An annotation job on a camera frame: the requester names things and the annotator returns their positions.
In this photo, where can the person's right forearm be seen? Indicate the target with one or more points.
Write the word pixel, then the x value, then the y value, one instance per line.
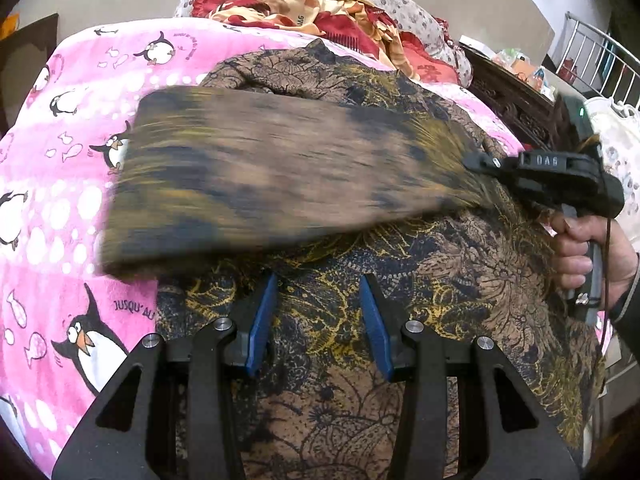
pixel 627 300

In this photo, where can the pink penguin blanket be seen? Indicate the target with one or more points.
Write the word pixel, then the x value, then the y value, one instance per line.
pixel 60 240

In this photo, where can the colourful bags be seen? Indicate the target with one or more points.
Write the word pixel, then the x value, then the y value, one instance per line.
pixel 525 67

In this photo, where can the white floral cloth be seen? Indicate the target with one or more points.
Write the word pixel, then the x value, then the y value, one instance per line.
pixel 625 135

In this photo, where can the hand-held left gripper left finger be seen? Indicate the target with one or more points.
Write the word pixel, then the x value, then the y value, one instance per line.
pixel 262 325

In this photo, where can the brown patterned garment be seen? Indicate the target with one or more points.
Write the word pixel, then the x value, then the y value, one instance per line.
pixel 320 170

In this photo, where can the dark wooden furniture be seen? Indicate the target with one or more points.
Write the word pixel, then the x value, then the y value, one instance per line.
pixel 30 60

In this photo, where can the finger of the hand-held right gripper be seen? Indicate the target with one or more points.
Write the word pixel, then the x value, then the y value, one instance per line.
pixel 487 164

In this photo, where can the metal railing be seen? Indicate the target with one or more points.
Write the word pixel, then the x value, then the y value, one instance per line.
pixel 582 22

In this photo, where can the person's right hand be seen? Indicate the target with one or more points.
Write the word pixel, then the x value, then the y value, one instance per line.
pixel 572 260

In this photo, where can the red floral quilt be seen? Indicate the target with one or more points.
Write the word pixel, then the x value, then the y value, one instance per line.
pixel 345 25

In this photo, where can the carved wooden headboard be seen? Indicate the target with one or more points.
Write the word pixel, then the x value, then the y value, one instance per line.
pixel 505 95

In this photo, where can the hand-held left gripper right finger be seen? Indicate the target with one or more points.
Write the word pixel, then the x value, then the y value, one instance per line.
pixel 375 325

